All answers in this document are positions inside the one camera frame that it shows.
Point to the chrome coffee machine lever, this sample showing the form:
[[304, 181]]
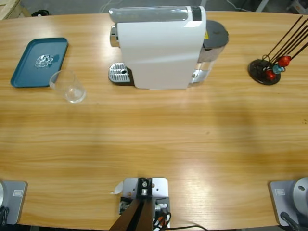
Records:
[[149, 14]]

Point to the white mounting block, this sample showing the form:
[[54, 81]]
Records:
[[160, 186]]

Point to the clear glass cup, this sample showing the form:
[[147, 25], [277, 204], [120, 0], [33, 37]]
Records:
[[72, 93]]

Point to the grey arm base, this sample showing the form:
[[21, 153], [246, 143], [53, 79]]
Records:
[[14, 202], [286, 199]]

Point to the red coffee capsule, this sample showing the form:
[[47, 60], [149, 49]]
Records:
[[270, 75], [284, 61]]

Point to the white tape scrap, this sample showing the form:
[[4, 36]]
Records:
[[117, 188]]

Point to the dark camera post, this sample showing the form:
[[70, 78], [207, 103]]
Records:
[[134, 216]]

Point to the black capsule holder with rods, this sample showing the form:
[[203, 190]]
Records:
[[258, 72]]

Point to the metal drip tray grate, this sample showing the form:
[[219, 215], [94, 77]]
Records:
[[116, 73]]

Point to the blue coffee capsule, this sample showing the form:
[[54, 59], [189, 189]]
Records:
[[278, 69]]

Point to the white capsule coffee machine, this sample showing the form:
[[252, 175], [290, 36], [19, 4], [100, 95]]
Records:
[[156, 53]]

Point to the teal plastic tray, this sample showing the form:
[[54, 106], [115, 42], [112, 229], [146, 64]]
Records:
[[29, 69]]

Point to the yellow warning sticker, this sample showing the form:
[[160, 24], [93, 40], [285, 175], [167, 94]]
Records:
[[206, 36]]

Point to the white frame leg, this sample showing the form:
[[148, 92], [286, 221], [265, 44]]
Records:
[[262, 4]]

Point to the black floor object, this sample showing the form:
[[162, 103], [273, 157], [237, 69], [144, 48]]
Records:
[[41, 13]]

